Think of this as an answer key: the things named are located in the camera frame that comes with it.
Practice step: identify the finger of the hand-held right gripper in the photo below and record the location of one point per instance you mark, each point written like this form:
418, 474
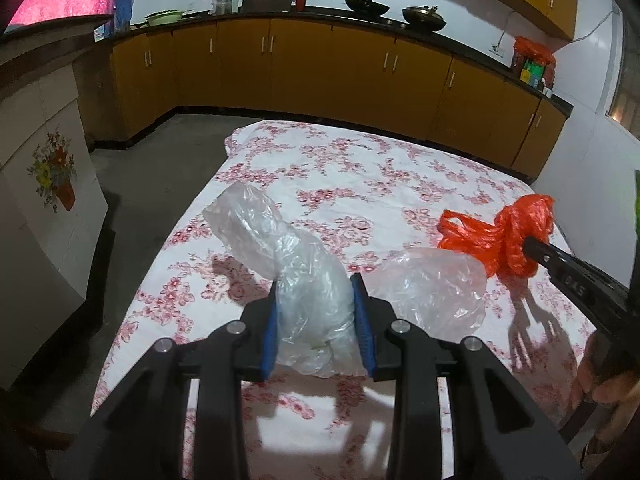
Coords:
542, 255

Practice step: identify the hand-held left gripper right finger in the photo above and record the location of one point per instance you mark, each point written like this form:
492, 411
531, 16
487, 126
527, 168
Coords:
363, 330

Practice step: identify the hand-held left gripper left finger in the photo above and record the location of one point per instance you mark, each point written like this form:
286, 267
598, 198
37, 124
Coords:
270, 340

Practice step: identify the small orange plastic bag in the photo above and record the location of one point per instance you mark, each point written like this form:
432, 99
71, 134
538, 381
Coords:
505, 240

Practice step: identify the clear plastic bag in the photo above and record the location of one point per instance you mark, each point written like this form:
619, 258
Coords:
310, 300
430, 290

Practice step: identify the person's right hand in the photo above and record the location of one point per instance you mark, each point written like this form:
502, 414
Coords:
622, 405

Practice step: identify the floral printed sheet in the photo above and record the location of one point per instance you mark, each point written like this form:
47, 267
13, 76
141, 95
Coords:
360, 170

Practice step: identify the window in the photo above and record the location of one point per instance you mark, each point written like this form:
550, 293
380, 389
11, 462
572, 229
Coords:
629, 110

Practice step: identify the orange bag on rack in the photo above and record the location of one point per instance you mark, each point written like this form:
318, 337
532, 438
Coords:
534, 50

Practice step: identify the wooden lower kitchen cabinets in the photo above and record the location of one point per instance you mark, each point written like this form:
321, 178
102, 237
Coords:
325, 70

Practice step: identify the black wok with lid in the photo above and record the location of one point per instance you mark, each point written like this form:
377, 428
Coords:
425, 19

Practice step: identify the white cabinet with flower decal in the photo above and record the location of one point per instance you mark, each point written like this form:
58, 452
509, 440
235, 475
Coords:
40, 210

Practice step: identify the black kitchen countertop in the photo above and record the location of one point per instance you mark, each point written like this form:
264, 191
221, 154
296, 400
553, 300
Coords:
320, 14

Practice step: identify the red bottle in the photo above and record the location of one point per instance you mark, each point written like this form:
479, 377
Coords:
300, 2

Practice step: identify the green pot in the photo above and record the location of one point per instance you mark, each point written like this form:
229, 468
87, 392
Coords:
164, 17

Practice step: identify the wall outlet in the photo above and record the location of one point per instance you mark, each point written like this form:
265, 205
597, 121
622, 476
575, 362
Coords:
495, 48

